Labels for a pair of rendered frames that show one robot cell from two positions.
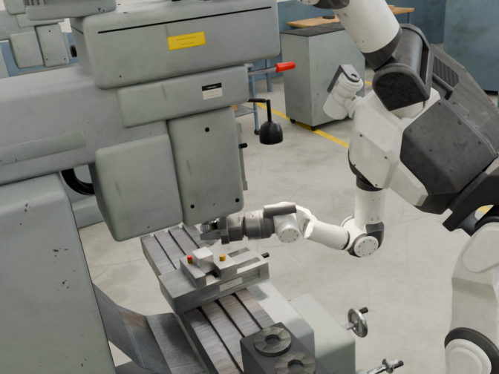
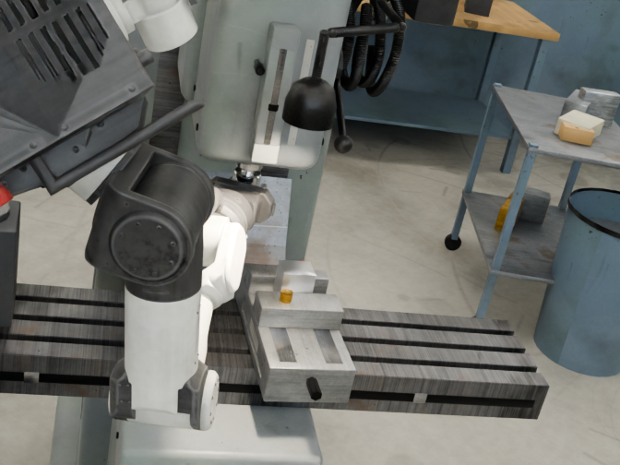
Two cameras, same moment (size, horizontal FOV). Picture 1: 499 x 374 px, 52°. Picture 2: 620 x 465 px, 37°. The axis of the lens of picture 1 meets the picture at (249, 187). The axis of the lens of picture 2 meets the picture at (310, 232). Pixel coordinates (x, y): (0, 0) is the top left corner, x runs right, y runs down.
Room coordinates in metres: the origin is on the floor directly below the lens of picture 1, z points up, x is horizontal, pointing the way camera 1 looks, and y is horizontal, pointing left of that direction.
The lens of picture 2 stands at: (1.68, -1.27, 1.87)
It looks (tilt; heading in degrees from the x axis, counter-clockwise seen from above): 26 degrees down; 98
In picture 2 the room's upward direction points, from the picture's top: 12 degrees clockwise
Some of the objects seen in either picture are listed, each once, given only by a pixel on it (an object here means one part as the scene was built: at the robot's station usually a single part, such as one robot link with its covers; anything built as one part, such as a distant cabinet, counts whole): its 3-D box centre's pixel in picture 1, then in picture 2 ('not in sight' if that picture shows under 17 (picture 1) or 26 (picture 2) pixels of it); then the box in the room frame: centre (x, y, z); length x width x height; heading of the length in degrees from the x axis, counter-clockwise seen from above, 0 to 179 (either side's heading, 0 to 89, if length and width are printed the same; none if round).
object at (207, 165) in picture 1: (197, 158); (267, 55); (1.35, 0.14, 1.47); 0.21 x 0.19 x 0.32; 23
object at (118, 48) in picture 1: (175, 33); not in sight; (1.34, 0.15, 1.81); 0.47 x 0.26 x 0.16; 113
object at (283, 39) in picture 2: (235, 156); (273, 94); (1.39, 0.03, 1.45); 0.04 x 0.04 x 0.21; 23
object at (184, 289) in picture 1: (213, 272); (292, 318); (1.47, 0.15, 1.00); 0.35 x 0.15 x 0.11; 116
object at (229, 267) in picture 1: (219, 261); (298, 310); (1.48, 0.13, 1.04); 0.15 x 0.06 x 0.04; 26
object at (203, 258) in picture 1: (203, 260); (294, 281); (1.46, 0.18, 1.06); 0.06 x 0.05 x 0.06; 26
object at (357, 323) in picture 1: (350, 326); not in sight; (1.54, -0.33, 0.65); 0.16 x 0.12 x 0.12; 113
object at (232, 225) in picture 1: (240, 228); (229, 211); (1.35, 0.04, 1.23); 0.13 x 0.12 x 0.10; 2
